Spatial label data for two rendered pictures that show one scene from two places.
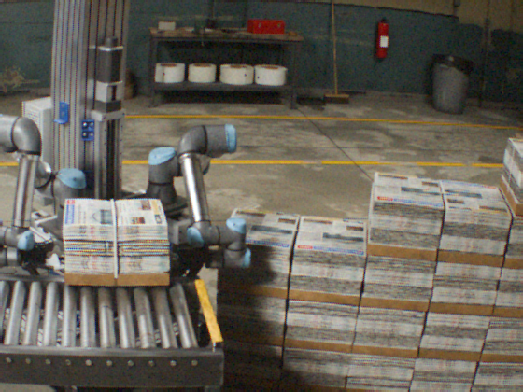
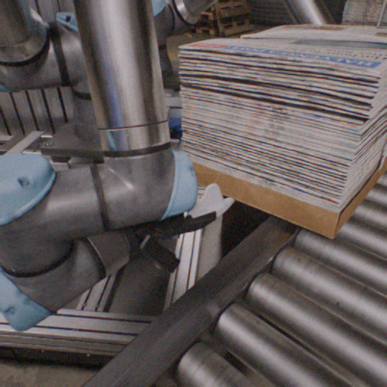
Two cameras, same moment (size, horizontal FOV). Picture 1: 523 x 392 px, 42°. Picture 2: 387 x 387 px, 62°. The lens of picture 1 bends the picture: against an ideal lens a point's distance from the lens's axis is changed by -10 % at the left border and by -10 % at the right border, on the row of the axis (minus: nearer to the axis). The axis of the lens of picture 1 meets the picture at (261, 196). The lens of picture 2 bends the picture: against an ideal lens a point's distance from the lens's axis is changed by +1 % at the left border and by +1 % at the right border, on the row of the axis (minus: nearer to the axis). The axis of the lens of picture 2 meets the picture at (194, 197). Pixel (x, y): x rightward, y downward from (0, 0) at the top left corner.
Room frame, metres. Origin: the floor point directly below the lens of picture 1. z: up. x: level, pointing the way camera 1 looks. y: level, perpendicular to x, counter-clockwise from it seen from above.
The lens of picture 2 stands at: (2.03, 1.01, 1.12)
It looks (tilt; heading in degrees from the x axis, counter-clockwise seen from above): 35 degrees down; 325
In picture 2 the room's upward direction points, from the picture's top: straight up
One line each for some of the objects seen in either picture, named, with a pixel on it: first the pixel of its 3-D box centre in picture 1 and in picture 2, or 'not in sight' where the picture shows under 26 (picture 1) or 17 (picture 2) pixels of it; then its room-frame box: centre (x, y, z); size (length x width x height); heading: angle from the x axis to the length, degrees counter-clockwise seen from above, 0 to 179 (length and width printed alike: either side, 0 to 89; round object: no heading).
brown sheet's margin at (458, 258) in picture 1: (466, 241); not in sight; (2.74, -0.87, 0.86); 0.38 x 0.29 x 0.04; 173
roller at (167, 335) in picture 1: (163, 318); not in sight; (2.09, 0.29, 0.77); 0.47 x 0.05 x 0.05; 13
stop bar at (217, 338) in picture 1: (208, 311); not in sight; (2.11, 0.14, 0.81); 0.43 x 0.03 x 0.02; 13
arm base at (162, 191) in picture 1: (161, 189); (150, 58); (3.09, 0.45, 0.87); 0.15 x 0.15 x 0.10
